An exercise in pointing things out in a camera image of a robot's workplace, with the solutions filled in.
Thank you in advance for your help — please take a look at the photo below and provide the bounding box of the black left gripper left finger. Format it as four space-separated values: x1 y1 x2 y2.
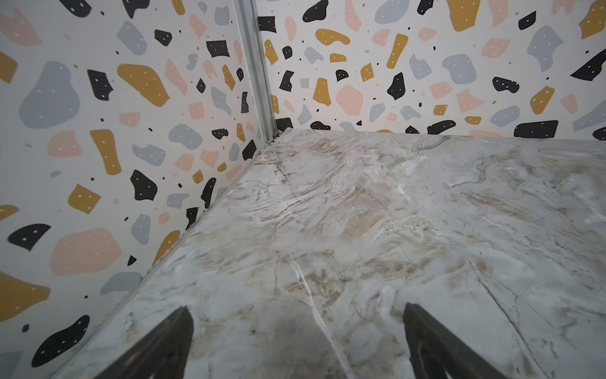
96 306 194 379

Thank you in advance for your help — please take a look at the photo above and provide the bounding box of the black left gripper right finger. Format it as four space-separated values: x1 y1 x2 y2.
402 303 504 378

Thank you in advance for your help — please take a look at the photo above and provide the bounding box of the left aluminium corner post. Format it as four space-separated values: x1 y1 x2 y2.
233 0 279 146

